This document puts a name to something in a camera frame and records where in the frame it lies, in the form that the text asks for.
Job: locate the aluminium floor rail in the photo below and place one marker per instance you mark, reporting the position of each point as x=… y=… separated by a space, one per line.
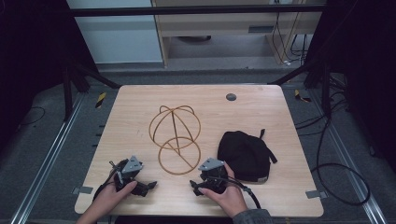
x=46 y=161
x=348 y=161

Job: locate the black curtain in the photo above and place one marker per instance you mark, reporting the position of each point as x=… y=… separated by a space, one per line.
x=364 y=62
x=31 y=62

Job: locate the light wooden desk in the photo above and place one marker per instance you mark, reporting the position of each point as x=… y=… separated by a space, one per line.
x=218 y=26

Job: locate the person's right hand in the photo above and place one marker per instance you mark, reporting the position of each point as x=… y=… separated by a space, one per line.
x=229 y=199

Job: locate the black metal stand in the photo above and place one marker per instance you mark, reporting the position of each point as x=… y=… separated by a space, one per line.
x=67 y=93
x=325 y=90

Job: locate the grey metal table bracket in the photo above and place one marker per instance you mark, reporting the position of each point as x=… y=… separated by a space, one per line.
x=83 y=190
x=316 y=194

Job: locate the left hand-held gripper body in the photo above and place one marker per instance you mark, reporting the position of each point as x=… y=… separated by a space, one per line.
x=132 y=165

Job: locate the black cap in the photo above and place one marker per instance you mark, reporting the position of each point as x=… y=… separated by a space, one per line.
x=244 y=155

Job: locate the yellow black striped tape piece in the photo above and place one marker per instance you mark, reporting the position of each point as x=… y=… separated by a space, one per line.
x=301 y=96
x=100 y=99

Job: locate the grey round table grommet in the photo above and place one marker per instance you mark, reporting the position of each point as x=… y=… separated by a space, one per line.
x=231 y=97

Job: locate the person's left hand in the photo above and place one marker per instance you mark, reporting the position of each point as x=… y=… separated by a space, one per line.
x=111 y=197

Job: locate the black horizontal frame bar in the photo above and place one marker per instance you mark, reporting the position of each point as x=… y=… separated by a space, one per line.
x=193 y=10

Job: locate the white cabinet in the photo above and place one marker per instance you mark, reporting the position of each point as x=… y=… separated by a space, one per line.
x=118 y=37

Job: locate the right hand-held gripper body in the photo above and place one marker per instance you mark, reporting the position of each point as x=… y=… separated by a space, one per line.
x=214 y=174

